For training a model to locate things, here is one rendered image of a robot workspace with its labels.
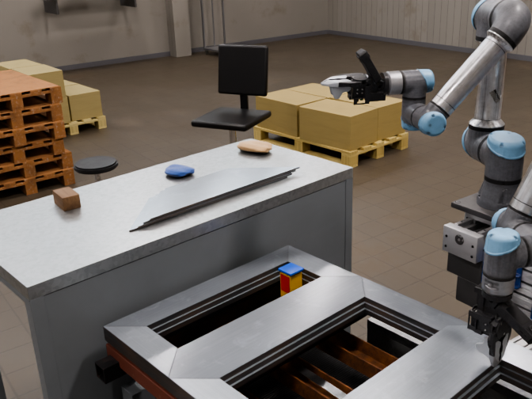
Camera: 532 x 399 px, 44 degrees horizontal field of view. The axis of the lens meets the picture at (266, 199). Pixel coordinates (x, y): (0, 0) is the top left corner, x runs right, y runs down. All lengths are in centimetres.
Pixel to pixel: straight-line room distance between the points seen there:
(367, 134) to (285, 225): 358
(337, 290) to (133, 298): 62
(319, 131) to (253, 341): 421
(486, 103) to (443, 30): 967
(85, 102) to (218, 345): 575
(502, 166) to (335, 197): 65
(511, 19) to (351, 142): 371
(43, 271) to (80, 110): 552
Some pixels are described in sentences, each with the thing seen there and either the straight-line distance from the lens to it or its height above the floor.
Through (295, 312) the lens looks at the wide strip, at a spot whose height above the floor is 86.
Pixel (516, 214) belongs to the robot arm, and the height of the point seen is 122.
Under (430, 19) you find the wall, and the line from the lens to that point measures 1211.
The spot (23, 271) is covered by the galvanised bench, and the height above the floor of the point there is 105.
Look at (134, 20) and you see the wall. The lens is 1171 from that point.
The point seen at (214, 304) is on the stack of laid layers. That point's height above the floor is 83.
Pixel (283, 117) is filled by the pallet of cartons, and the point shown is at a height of 31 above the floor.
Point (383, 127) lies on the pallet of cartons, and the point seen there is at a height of 26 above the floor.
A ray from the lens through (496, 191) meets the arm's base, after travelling 222.
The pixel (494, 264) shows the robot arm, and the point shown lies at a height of 115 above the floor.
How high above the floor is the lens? 188
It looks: 22 degrees down
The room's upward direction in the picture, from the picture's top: 2 degrees counter-clockwise
